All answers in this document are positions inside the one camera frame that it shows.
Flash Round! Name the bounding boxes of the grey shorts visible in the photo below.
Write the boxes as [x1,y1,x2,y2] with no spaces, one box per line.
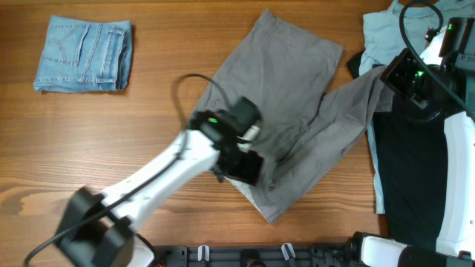
[196,10,393,223]

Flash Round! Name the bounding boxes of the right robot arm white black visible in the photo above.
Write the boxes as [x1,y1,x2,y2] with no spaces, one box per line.
[352,17,474,266]

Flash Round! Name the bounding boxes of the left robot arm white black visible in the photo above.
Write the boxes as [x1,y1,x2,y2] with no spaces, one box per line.
[54,97,263,267]

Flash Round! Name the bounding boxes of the light blue t-shirt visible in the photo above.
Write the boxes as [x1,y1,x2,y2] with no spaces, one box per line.
[355,0,474,214]

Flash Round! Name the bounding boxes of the dark navy garment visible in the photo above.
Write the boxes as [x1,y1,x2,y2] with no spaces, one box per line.
[345,49,450,253]

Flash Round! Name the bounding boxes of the folded blue denim jeans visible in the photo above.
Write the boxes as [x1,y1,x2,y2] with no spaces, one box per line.
[33,16,133,93]

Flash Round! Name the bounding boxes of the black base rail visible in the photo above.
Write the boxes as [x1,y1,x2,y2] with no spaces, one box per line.
[151,243,361,267]

